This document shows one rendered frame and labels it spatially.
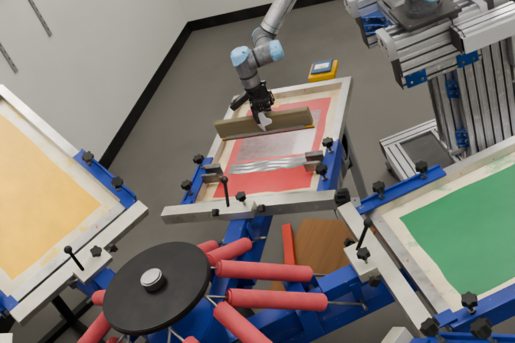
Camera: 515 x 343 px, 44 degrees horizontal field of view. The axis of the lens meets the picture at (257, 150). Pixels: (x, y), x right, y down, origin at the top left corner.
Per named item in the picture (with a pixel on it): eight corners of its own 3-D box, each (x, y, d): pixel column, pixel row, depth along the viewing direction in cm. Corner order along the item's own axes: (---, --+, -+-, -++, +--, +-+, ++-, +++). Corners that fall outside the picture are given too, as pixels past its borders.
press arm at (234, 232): (239, 218, 234) (234, 208, 231) (254, 217, 232) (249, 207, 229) (227, 253, 221) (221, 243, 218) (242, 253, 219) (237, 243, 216)
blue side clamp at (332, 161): (331, 153, 255) (326, 139, 251) (343, 151, 253) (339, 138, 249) (319, 205, 232) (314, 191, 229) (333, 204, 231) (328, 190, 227)
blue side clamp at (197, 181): (207, 168, 276) (201, 156, 272) (218, 167, 274) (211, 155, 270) (186, 217, 253) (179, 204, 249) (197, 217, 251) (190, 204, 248)
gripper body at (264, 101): (271, 112, 250) (261, 87, 243) (251, 115, 253) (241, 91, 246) (276, 101, 255) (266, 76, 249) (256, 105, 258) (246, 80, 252)
